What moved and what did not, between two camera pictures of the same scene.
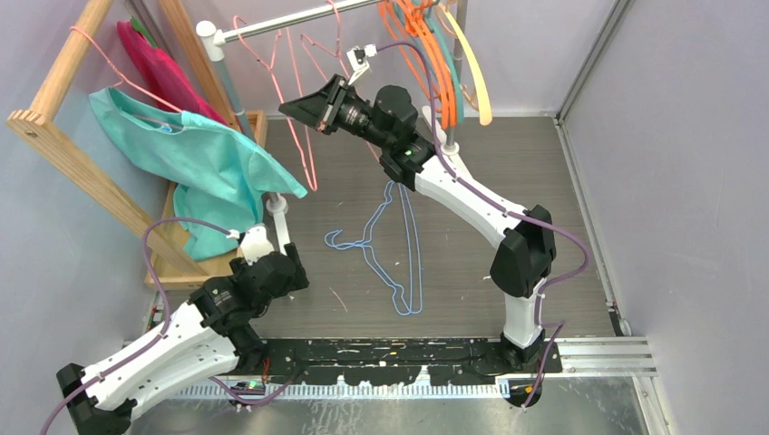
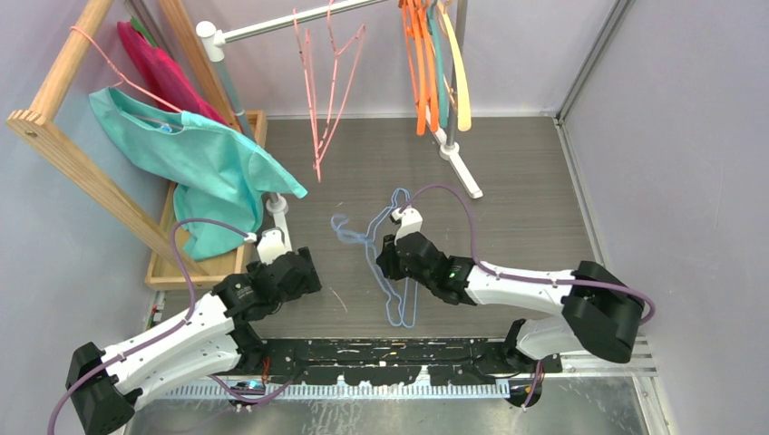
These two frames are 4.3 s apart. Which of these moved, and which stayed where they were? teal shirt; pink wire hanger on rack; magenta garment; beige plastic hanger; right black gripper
Moved: beige plastic hanger; right black gripper
Stayed: magenta garment; pink wire hanger on rack; teal shirt
